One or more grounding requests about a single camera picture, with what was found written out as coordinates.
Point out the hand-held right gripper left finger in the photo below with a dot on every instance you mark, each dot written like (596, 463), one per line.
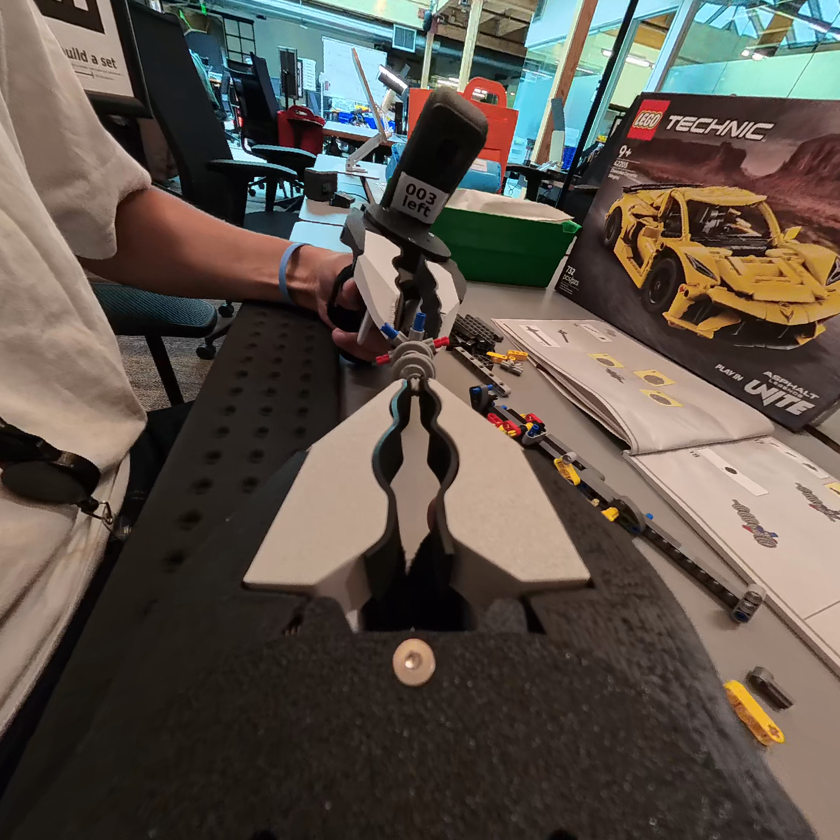
(315, 525)

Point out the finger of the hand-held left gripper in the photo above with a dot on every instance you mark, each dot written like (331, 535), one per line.
(377, 282)
(447, 289)

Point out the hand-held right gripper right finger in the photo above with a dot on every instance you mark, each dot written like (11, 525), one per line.
(518, 525)

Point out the grey lego gear shaft assembly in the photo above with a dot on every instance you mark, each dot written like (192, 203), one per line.
(413, 358)

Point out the long dark lego chassis assembly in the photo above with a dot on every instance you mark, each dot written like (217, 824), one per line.
(627, 512)

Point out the person's left forearm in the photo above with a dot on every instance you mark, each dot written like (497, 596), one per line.
(197, 256)

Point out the small pile of lego beams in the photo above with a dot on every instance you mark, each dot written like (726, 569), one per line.
(476, 331)

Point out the yellow car lego set box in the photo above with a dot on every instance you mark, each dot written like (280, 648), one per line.
(722, 262)

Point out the yellow lego liftarm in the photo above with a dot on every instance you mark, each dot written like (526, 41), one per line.
(751, 712)

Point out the dark grey lego connector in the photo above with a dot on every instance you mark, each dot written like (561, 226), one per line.
(771, 688)

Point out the blue plastic roll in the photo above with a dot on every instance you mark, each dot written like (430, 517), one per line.
(489, 177)

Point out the orange tote bag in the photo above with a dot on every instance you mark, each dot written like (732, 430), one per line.
(499, 131)

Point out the green plastic bin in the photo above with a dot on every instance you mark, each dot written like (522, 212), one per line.
(505, 256)

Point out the blue wristband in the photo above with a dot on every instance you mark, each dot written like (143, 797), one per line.
(283, 275)

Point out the small black box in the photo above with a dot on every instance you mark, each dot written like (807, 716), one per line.
(320, 185)

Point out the whiteboard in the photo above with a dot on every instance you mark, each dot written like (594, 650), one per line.
(348, 72)

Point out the red office chair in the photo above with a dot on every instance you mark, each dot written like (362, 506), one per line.
(298, 131)

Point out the wooden support beam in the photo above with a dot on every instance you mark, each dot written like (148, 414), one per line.
(568, 65)

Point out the open instruction booklet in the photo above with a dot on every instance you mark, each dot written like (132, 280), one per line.
(656, 407)

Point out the black office chair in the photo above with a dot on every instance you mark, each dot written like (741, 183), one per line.
(177, 118)
(262, 98)

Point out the teal mesh office chair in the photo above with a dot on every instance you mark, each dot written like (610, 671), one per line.
(157, 308)

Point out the white t-shirt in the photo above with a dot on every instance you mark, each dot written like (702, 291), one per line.
(52, 328)

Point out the white sign with black pattern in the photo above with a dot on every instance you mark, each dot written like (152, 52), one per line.
(98, 72)

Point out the black metal post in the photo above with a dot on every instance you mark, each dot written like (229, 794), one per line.
(607, 98)

